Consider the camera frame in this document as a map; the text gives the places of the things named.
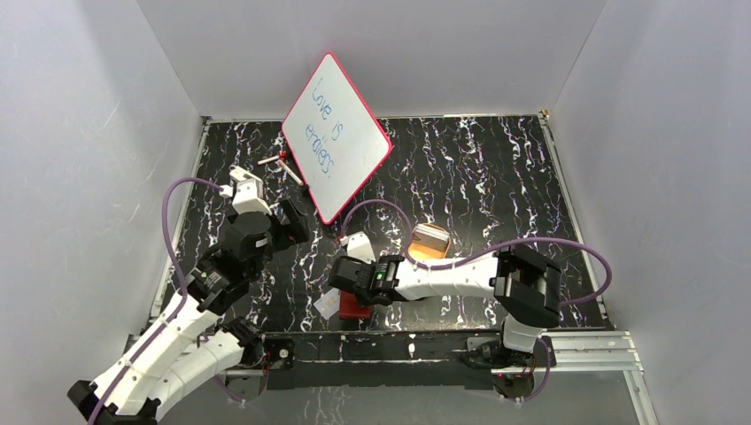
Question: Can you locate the red leather card holder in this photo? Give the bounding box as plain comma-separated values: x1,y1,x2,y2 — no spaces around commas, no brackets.
338,291,373,320

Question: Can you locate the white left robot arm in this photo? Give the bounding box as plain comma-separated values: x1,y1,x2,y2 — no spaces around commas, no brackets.
66,198,309,424

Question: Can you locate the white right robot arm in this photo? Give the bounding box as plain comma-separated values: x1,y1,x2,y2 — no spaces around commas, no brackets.
328,244,561,369

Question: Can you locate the silver credit card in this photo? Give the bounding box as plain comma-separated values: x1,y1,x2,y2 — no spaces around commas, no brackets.
314,289,341,321

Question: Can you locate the orange oval tray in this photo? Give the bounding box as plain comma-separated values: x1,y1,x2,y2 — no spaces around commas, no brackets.
407,223,451,260

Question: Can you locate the red capped marker pen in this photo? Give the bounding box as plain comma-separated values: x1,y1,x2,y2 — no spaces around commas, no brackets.
257,151,288,166

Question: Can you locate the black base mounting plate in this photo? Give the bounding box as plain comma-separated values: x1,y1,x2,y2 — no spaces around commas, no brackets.
267,329,499,390

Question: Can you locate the pink framed whiteboard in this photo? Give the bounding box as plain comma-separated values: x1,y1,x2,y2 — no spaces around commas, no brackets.
282,51,393,225

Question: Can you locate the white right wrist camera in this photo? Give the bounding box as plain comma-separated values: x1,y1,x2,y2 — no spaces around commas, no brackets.
339,231,376,263

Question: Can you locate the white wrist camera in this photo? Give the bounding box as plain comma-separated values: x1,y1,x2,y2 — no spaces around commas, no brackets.
220,166,271,215
339,231,376,263

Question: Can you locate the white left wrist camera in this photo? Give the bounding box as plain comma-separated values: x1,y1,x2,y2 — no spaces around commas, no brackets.
220,166,271,215

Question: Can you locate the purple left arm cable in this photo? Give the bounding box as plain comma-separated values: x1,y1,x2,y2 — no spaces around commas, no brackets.
88,177,224,425

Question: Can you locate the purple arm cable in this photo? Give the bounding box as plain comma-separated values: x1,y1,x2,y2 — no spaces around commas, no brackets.
340,199,613,403
88,177,224,425

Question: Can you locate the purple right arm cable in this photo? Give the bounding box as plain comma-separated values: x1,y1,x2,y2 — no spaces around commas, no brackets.
340,199,613,403

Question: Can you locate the aluminium rail frame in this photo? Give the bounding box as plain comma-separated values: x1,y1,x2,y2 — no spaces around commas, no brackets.
166,115,654,424

